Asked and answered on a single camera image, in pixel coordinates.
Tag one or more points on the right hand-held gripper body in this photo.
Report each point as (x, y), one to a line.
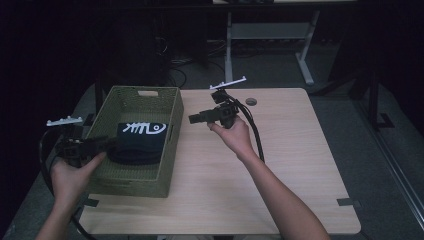
(225, 111)

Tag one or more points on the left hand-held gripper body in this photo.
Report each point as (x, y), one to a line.
(71, 146)

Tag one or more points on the dark navy cap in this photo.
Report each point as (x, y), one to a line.
(143, 143)

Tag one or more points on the green woven basket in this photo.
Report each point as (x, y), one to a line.
(140, 180)

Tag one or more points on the person's right hand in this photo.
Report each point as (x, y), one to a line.
(238, 136)

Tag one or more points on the person's left hand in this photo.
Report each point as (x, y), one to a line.
(71, 180)

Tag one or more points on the black metal stand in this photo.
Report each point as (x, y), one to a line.
(373, 100)
(97, 96)

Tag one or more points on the dark tape strip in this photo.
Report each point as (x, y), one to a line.
(348, 202)
(90, 202)

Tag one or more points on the grey metal desk frame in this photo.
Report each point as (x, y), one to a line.
(270, 31)

